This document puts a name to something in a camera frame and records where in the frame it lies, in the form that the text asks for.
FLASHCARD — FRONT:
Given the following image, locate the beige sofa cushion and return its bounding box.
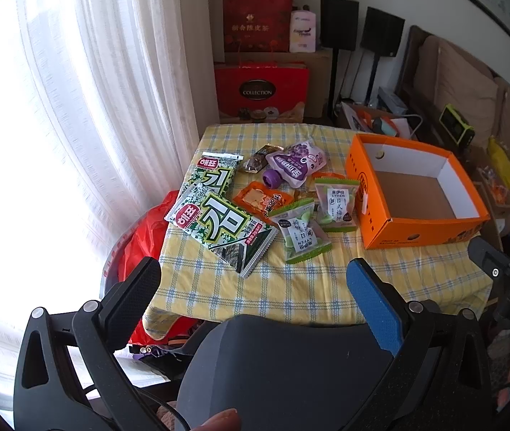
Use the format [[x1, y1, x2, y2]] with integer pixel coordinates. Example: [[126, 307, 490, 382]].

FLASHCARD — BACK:
[[418, 36, 500, 122]]

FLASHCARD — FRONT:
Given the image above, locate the purple jelly pouch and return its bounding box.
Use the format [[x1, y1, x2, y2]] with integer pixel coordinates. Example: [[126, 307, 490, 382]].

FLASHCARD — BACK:
[[261, 140, 328, 190]]

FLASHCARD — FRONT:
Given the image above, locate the brown cardboard box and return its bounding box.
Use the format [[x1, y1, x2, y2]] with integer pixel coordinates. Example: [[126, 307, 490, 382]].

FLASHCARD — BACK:
[[224, 49, 333, 122]]

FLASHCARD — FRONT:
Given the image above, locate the person's left hand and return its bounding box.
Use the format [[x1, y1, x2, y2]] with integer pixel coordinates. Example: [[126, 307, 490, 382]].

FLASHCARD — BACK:
[[190, 408, 243, 431]]

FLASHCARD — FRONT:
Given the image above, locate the orange cardboard box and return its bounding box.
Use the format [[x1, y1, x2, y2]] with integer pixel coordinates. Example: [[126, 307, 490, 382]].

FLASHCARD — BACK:
[[345, 133, 491, 250]]

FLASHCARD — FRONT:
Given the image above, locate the small golden snack packet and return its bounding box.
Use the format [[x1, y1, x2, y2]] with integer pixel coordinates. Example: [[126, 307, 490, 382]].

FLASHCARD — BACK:
[[291, 187, 319, 205]]

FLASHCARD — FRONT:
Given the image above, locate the black speaker stand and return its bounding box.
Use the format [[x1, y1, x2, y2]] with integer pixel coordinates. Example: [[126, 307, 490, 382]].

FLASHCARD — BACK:
[[327, 49, 341, 120], [365, 56, 381, 104]]

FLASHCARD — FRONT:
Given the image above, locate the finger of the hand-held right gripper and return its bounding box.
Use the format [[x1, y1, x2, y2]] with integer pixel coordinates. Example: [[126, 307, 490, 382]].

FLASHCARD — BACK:
[[467, 236, 510, 292]]

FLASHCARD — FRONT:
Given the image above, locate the green seaweed packet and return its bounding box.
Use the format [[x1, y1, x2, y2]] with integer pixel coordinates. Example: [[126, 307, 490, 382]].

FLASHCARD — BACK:
[[182, 151, 243, 205], [164, 190, 279, 278]]

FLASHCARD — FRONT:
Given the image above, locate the green plum candy packet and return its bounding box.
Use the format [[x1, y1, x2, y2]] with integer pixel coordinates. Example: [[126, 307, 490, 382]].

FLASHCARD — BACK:
[[267, 201, 333, 265], [314, 177, 360, 233]]

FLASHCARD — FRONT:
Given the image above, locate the green black device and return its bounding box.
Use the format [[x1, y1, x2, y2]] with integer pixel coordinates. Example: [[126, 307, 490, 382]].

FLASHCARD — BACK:
[[440, 104, 475, 147]]

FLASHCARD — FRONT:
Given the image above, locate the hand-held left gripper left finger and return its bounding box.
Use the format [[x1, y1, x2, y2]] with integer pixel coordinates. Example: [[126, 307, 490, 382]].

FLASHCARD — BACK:
[[13, 256, 179, 431]]

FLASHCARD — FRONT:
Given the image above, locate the dark bag with purple zipper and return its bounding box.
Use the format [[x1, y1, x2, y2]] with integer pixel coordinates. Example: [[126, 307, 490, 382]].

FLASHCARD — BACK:
[[127, 323, 211, 362]]

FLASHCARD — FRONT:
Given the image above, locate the white open cardboard box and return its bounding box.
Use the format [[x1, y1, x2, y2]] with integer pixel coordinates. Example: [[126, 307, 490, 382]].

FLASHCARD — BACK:
[[339, 101, 422, 142]]

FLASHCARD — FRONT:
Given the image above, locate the yellow plaid tablecloth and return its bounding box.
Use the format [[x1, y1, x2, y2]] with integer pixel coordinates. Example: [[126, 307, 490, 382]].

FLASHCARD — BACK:
[[142, 123, 493, 326]]

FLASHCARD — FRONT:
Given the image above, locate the red gift box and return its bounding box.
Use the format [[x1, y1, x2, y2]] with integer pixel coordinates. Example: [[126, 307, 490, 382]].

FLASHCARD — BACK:
[[223, 0, 293, 53], [214, 62, 310, 123]]

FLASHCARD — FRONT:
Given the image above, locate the yellow plastic bag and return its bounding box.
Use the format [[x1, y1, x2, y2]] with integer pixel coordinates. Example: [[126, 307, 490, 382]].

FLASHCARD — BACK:
[[487, 137, 510, 194]]

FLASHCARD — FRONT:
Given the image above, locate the red plastic bag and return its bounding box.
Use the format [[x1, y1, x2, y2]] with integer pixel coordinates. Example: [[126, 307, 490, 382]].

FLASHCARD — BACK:
[[118, 191, 184, 346]]

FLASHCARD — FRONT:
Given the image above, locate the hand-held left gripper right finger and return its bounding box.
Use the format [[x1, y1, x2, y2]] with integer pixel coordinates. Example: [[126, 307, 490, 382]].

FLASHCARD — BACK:
[[346, 258, 499, 431]]

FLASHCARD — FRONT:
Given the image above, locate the dark brown snack packet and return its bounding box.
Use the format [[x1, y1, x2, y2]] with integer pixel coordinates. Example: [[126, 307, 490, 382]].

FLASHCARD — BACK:
[[241, 144, 285, 175]]

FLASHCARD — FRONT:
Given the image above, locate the white pink box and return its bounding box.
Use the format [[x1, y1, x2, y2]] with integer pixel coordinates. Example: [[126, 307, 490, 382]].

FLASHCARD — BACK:
[[289, 9, 317, 53]]

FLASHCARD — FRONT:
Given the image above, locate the round bin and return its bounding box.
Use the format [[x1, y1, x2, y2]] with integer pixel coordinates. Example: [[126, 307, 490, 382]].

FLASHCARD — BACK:
[[100, 233, 123, 297]]

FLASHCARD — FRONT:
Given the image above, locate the dark grey chair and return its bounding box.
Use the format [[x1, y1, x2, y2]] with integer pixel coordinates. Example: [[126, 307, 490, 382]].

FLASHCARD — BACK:
[[176, 314, 397, 431]]

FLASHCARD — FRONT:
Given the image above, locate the white curtain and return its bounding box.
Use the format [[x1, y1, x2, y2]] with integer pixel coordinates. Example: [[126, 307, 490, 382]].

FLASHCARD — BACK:
[[0, 0, 220, 396]]

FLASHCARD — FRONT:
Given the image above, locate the wooden sofa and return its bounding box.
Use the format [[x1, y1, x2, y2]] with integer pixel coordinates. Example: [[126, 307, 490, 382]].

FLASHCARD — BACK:
[[396, 24, 510, 216]]

